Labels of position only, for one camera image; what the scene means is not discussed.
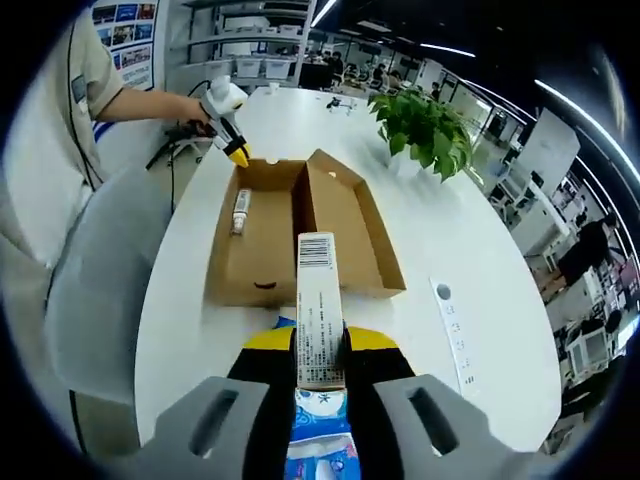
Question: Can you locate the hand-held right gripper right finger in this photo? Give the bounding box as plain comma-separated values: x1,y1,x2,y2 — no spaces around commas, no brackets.
344,325,494,480

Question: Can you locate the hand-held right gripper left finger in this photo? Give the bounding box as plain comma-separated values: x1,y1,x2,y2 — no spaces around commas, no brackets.
153,327,296,480

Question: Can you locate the blue wet wipes pack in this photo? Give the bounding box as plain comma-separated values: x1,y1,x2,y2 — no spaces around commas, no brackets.
272,314,359,441

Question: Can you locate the white carton box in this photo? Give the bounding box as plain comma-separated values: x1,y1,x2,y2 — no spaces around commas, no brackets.
294,230,347,390

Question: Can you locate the brown cardboard shoe box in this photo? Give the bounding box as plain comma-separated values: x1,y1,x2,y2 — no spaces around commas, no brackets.
203,147,407,309

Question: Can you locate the person's left hand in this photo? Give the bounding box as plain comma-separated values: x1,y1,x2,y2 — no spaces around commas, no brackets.
178,98,214,127

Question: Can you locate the grey metal storage shelf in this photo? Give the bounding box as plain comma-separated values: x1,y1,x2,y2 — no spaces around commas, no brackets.
167,0,319,94

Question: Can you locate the small white tube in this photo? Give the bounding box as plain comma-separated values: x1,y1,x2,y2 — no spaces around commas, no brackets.
228,188,251,237

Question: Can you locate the white table power strip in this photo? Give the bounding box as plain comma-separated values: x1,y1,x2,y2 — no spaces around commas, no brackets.
428,276,484,401

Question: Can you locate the small black white device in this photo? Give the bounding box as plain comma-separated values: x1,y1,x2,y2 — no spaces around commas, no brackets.
327,94,359,114

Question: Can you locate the light blue plastic packet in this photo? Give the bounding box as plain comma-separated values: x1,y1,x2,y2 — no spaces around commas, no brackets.
284,434,361,480

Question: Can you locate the green potted plant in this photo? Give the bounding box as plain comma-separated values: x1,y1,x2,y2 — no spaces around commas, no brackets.
367,85,474,184

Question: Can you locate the white square pillar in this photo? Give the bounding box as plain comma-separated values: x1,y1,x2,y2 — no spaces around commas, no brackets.
519,107,581,176

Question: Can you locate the wall poster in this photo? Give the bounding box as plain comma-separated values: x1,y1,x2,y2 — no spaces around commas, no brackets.
92,2,159,91

